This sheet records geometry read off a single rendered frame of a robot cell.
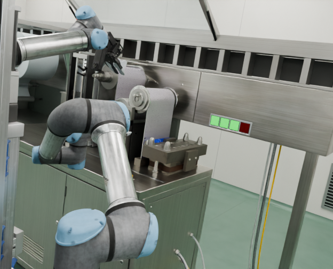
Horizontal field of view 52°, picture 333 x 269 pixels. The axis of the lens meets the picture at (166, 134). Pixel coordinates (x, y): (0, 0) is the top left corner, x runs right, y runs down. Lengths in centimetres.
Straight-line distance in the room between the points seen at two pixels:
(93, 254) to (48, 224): 123
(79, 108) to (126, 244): 45
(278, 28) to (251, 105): 257
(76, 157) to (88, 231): 68
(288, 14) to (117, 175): 360
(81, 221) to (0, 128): 29
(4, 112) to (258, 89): 133
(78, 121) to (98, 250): 42
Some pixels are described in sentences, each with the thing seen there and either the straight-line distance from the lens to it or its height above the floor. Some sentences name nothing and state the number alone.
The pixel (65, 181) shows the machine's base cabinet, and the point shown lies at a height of 77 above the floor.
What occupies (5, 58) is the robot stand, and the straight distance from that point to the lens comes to 80.
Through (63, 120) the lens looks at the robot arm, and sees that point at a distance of 113.
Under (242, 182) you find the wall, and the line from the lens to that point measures 452.
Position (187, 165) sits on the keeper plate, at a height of 95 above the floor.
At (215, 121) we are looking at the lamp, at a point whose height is 118.
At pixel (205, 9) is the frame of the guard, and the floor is 176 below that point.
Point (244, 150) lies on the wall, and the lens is 444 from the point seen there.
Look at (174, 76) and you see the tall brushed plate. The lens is 210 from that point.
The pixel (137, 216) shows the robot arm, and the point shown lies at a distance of 94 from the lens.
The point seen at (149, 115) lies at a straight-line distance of 183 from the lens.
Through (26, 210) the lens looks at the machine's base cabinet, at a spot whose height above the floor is 48.
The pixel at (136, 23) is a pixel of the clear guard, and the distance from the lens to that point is 234.
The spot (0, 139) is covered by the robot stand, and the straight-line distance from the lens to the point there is 83.
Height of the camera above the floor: 145
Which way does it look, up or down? 11 degrees down
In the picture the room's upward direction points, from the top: 9 degrees clockwise
